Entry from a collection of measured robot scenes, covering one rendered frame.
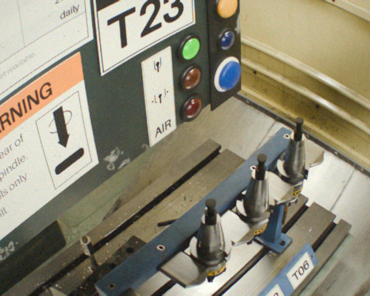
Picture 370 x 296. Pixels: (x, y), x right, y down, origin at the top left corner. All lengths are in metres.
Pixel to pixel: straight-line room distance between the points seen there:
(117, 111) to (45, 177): 0.08
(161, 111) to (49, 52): 0.15
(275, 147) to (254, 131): 0.64
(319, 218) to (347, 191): 0.22
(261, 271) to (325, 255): 0.17
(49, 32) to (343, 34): 1.01
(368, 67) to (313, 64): 0.20
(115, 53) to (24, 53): 0.09
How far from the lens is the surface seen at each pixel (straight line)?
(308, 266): 1.11
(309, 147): 0.94
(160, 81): 0.41
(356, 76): 1.29
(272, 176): 0.88
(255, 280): 1.12
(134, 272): 0.75
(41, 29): 0.31
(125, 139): 0.42
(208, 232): 0.72
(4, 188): 0.35
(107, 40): 0.35
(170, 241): 0.78
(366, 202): 1.41
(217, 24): 0.44
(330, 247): 1.19
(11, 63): 0.31
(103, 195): 1.73
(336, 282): 1.35
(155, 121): 0.43
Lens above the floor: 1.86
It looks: 44 degrees down
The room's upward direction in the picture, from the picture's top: 3 degrees counter-clockwise
